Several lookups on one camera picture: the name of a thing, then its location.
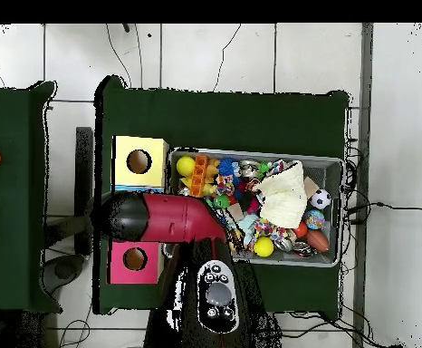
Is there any cream knitted cloth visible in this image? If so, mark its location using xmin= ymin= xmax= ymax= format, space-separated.
xmin=255 ymin=160 xmax=309 ymax=230

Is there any wooden box with three holes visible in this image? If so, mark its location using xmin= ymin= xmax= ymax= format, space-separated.
xmin=106 ymin=135 xmax=170 ymax=285

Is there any silver mesh bin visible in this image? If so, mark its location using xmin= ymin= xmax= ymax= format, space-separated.
xmin=161 ymin=146 xmax=344 ymax=268

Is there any orange plastic building block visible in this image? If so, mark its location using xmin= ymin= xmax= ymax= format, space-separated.
xmin=189 ymin=155 xmax=209 ymax=198

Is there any blue spiky toy with eyes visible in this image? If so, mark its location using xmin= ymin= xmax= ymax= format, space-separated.
xmin=217 ymin=157 xmax=241 ymax=177

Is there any yellow ball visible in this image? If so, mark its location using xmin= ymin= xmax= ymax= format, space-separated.
xmin=175 ymin=155 xmax=197 ymax=178
xmin=253 ymin=236 xmax=274 ymax=258

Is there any dark green table cloth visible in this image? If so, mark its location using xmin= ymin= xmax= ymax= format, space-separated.
xmin=92 ymin=74 xmax=350 ymax=315
xmin=0 ymin=80 xmax=63 ymax=314

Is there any colourful globe ball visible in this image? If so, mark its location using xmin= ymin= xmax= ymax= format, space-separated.
xmin=302 ymin=208 xmax=326 ymax=230

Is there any black and white soccer ball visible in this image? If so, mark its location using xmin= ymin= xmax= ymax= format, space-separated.
xmin=309 ymin=188 xmax=332 ymax=210

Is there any black power cable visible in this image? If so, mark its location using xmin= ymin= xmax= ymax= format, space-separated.
xmin=344 ymin=201 xmax=422 ymax=218

